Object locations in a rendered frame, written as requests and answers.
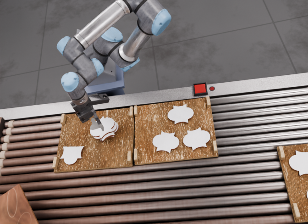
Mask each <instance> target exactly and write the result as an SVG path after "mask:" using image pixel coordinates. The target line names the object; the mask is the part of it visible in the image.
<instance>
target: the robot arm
mask: <svg viewBox="0 0 308 224"><path fill-rule="evenodd" d="M131 12H134V13H135V14H136V16H137V17H138V19H137V26H136V28H135V29H134V31H133V33H132V34H131V36H130V37H129V39H128V40H127V42H125V43H124V42H123V41H122V39H123V36H122V33H121V32H120V31H119V30H118V29H116V28H114V27H112V26H113V25H114V24H115V23H117V22H118V21H119V20H120V19H121V18H122V17H124V16H125V15H126V14H128V15H129V14H130V13H131ZM170 21H171V15H170V14H169V13H168V11H167V10H166V9H165V8H164V7H163V6H162V5H161V4H160V3H159V2H158V1H157V0H115V1H114V2H113V3H112V4H111V5H110V6H108V7H107V8H106V9H105V10H104V11H103V12H101V13H100V14H99V15H98V16H97V17H96V18H95V19H93V20H92V21H91V22H90V23H89V24H88V25H86V26H85V27H84V28H83V29H82V30H80V31H79V32H78V33H77V34H76V35H75V36H73V37H72V38H70V37H69V36H66V37H64V38H62V39H61V40H60V41H59V42H58V44H57V49H58V50H59V52H60V53H61V54H62V55H63V56H64V57H65V58H66V59H67V60H68V61H69V62H70V63H71V64H72V65H73V66H74V67H75V69H77V72H76V73H73V72H69V73H66V74H64V75H63V77H62V78H61V84H62V86H63V88H64V90H65V91H66V92H67V94H68V95H69V97H70V99H71V100H72V102H71V103H70V104H71V106H72V108H73V109H74V110H75V113H76V115H77V116H78V118H79V119H80V121H81V122H82V123H84V122H86V121H88V120H90V118H91V117H92V116H94V117H92V118H91V122H92V125H91V126H90V129H91V130H95V129H99V128H101V129H102V131H104V127H103V125H102V123H101V121H100V119H99V118H98V116H97V114H96V111H95V109H94V108H93V105H98V104H104V103H109V100H110V99H109V97H108V96H107V94H100V95H91V96H88V94H87V92H86V90H85V87H86V86H87V85H89V84H90V83H91V82H92V81H93V80H95V79H96V78H97V77H98V76H99V75H100V74H101V73H102V72H103V71H104V66H105V64H106V63H107V61H108V58H109V57H110V58H111V59H112V60H113V61H114V62H115V63H116V64H117V65H118V67H119V68H120V69H121V70H122V71H124V72H126V71H128V70H129V69H130V68H132V67H133V66H134V65H135V64H137V63H138V62H139V61H140V59H139V51H140V50H141V49H142V47H143V46H144V45H145V44H146V42H147V41H148V40H149V38H150V37H151V36H154V35H155V36H158V35H160V34H161V33H162V32H163V31H164V30H165V28H166V27H167V26H168V25H169V23H170ZM96 121H97V122H96Z"/></svg>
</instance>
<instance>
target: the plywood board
mask: <svg viewBox="0 0 308 224"><path fill-rule="evenodd" d="M0 224H39V223H38V221H37V218H36V216H35V214H34V212H33V210H32V208H31V206H30V204H29V202H28V200H27V198H26V196H25V194H24V192H23V189H22V187H21V186H20V185H19V184H18V185H16V186H15V187H13V188H12V189H10V190H9V191H8V192H6V193H5V194H3V195H2V196H0Z"/></svg>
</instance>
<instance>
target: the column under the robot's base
mask: <svg viewBox="0 0 308 224"><path fill-rule="evenodd" d="M123 88H125V83H124V72H123V71H122V70H121V69H120V68H119V67H118V65H116V82H111V83H105V84H98V85H92V86H86V87H85V90H86V92H87V94H88V95H91V94H96V93H97V94H98V95H100V94H107V96H115V95H125V93H124V90H123Z"/></svg>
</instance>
